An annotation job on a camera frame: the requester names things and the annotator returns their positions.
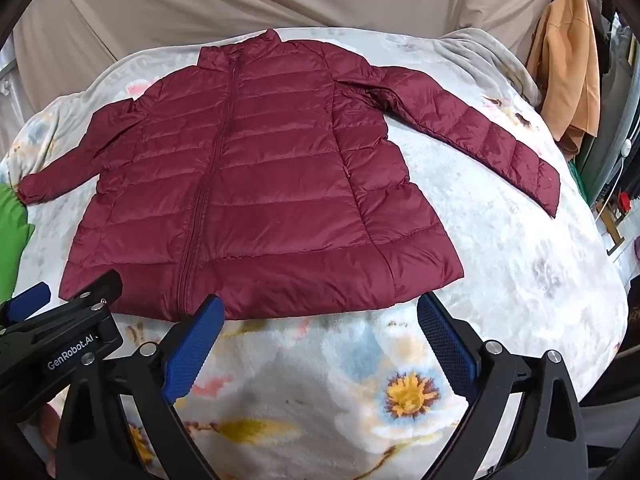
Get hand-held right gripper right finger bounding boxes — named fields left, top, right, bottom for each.
left=416, top=291, right=589, bottom=480

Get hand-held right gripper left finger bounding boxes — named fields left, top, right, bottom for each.
left=57, top=295, right=226, bottom=480

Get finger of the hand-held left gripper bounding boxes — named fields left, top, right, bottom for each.
left=60, top=268, right=124, bottom=312
left=0, top=282, right=53, bottom=332

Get maroon puffer jacket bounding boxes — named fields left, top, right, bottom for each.
left=17, top=28, right=561, bottom=322

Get green cloth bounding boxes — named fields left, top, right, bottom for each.
left=0, top=182, right=36, bottom=301

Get floral fleece blanket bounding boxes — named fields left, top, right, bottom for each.
left=0, top=26, right=630, bottom=480

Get cluttered storage shelves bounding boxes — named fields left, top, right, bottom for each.
left=570, top=0, right=640, bottom=281

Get orange hanging garment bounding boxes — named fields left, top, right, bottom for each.
left=526, top=0, right=601, bottom=157

